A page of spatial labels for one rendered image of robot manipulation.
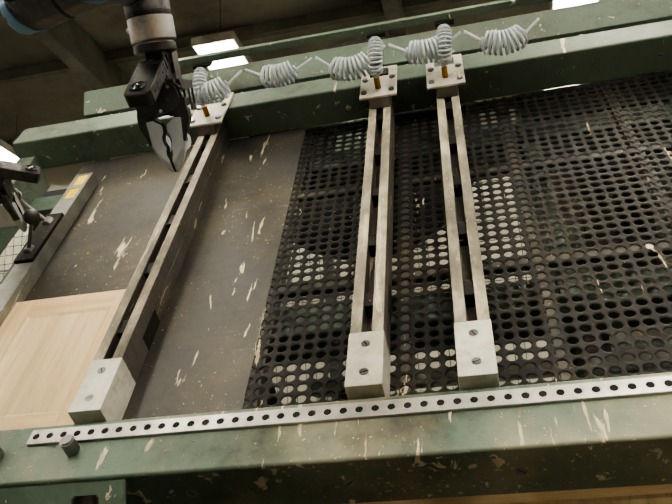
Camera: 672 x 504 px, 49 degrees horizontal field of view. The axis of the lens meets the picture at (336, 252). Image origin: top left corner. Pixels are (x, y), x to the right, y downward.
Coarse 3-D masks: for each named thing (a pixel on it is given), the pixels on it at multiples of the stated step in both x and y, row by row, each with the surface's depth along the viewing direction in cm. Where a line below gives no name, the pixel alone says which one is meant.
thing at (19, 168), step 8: (0, 160) 166; (0, 168) 163; (8, 168) 164; (16, 168) 165; (24, 168) 166; (32, 168) 167; (40, 168) 169; (0, 176) 164; (8, 176) 164; (16, 176) 165; (24, 176) 166; (32, 176) 166
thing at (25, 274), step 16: (80, 192) 201; (64, 208) 195; (80, 208) 200; (64, 224) 191; (48, 240) 183; (48, 256) 182; (16, 272) 173; (32, 272) 175; (0, 288) 169; (16, 288) 168; (0, 304) 164; (0, 320) 161
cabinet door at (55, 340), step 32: (32, 320) 160; (64, 320) 158; (96, 320) 156; (0, 352) 153; (32, 352) 151; (64, 352) 149; (96, 352) 146; (0, 384) 145; (32, 384) 143; (64, 384) 141; (0, 416) 137; (32, 416) 135; (64, 416) 133
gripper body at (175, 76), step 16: (144, 48) 120; (160, 48) 120; (176, 48) 123; (176, 64) 127; (176, 80) 123; (160, 96) 122; (176, 96) 121; (192, 96) 129; (144, 112) 123; (160, 112) 122
